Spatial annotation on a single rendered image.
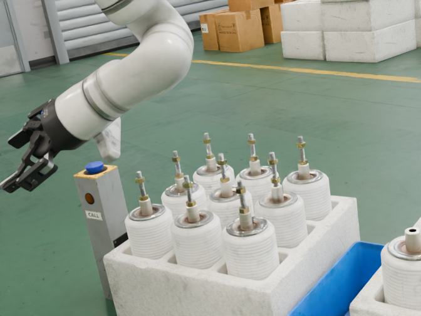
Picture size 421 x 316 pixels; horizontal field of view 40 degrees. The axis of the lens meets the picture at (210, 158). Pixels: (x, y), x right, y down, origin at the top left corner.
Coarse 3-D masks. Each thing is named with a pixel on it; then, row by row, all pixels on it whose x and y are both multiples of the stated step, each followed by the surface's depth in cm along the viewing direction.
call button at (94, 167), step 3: (93, 162) 129; (96, 162) 129; (99, 162) 128; (102, 162) 128; (87, 165) 128; (90, 165) 128; (93, 165) 127; (96, 165) 127; (99, 165) 127; (102, 165) 127; (87, 168) 127; (90, 168) 126; (93, 168) 126; (96, 168) 126; (99, 168) 127; (102, 168) 128; (90, 171) 127; (93, 171) 127; (96, 171) 127
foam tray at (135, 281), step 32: (320, 224) 116; (352, 224) 124; (128, 256) 116; (224, 256) 110; (288, 256) 106; (320, 256) 111; (128, 288) 117; (160, 288) 111; (192, 288) 106; (224, 288) 101; (256, 288) 97; (288, 288) 101
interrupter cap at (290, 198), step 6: (270, 192) 116; (288, 192) 114; (264, 198) 114; (270, 198) 114; (288, 198) 112; (294, 198) 111; (264, 204) 111; (270, 204) 110; (276, 204) 110; (282, 204) 110; (288, 204) 109
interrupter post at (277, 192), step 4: (280, 184) 112; (272, 188) 111; (276, 188) 111; (280, 188) 111; (272, 192) 111; (276, 192) 111; (280, 192) 111; (272, 196) 112; (276, 196) 111; (280, 196) 111; (276, 200) 111; (280, 200) 111
